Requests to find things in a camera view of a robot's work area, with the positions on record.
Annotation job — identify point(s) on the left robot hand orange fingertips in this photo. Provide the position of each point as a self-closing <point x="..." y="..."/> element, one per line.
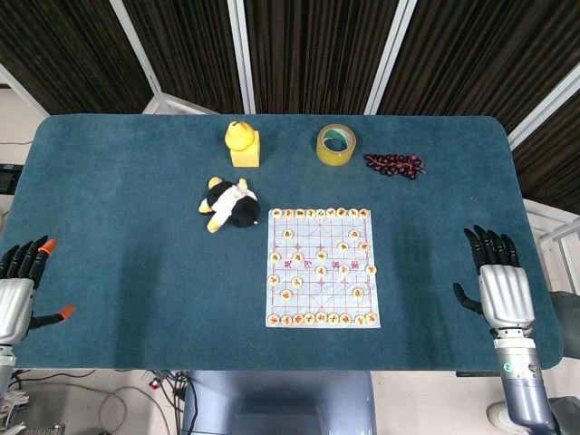
<point x="13" y="299"/>

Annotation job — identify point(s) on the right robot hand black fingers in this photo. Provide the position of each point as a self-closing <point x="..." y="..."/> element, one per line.
<point x="505" y="294"/>

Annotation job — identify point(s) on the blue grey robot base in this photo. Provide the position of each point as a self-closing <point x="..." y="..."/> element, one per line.
<point x="281" y="403"/>

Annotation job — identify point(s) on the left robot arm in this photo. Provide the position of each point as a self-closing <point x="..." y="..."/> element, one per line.
<point x="5" y="367"/>

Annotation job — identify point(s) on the round wooden Chinese chess piece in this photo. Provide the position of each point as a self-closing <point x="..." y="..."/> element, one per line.
<point x="371" y="270"/>
<point x="343" y="247"/>
<point x="296" y="282"/>
<point x="358" y="293"/>
<point x="342" y="212"/>
<point x="363" y="213"/>
<point x="321" y="271"/>
<point x="353" y="212"/>
<point x="298" y="319"/>
<point x="299" y="213"/>
<point x="273" y="320"/>
<point x="321" y="318"/>
<point x="277" y="213"/>
<point x="309" y="319"/>
<point x="321" y="213"/>
<point x="354" y="234"/>
<point x="275" y="257"/>
<point x="333" y="319"/>
<point x="364" y="247"/>
<point x="345" y="319"/>
<point x="288" y="213"/>
<point x="360" y="320"/>
<point x="331" y="212"/>
<point x="297" y="257"/>
<point x="343" y="269"/>
<point x="287" y="234"/>
<point x="286" y="320"/>
<point x="372" y="319"/>
<point x="321" y="255"/>
<point x="272" y="279"/>
<point x="311" y="213"/>
<point x="286" y="294"/>

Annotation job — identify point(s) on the dark green chair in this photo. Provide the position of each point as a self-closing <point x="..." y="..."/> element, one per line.
<point x="566" y="317"/>

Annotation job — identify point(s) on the white metal rack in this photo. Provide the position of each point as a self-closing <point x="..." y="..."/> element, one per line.
<point x="555" y="231"/>

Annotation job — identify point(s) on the black electronic device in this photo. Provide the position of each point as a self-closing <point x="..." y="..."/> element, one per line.
<point x="9" y="179"/>

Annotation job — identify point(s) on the blue felt table mat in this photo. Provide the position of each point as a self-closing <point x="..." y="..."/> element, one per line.
<point x="136" y="272"/>

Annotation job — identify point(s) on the red plug connector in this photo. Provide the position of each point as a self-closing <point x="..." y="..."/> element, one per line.
<point x="155" y="382"/>

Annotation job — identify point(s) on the dark red grape bunch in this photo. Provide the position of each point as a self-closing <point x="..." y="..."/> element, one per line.
<point x="394" y="164"/>

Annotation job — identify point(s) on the white Chinese chess board sheet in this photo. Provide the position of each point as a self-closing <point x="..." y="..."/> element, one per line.
<point x="317" y="290"/>

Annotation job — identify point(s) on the yellow clear tape roll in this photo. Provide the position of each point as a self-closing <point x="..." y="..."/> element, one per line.
<point x="336" y="151"/>

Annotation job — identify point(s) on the black white plush toy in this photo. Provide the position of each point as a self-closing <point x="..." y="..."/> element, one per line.
<point x="233" y="206"/>

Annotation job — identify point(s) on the yellow duck figure on block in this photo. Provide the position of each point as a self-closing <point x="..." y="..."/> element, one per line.
<point x="242" y="145"/>

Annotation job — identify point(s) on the white partition frame post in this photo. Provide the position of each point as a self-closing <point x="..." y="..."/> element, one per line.
<point x="389" y="54"/>
<point x="22" y="88"/>
<point x="544" y="106"/>
<point x="136" y="50"/>
<point x="240" y="54"/>

